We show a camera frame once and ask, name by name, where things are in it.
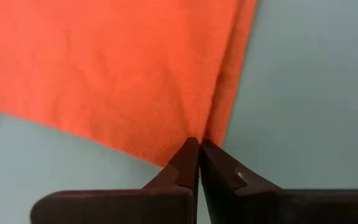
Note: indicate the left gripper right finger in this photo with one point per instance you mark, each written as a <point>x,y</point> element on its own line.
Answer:
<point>275,207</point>

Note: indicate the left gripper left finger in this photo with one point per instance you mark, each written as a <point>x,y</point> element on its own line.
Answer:
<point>120,207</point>

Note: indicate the orange cloth napkin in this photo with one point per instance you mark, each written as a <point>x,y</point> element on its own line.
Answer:
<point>120,68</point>

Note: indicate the green table mat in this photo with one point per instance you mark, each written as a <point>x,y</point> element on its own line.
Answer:
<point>306,93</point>

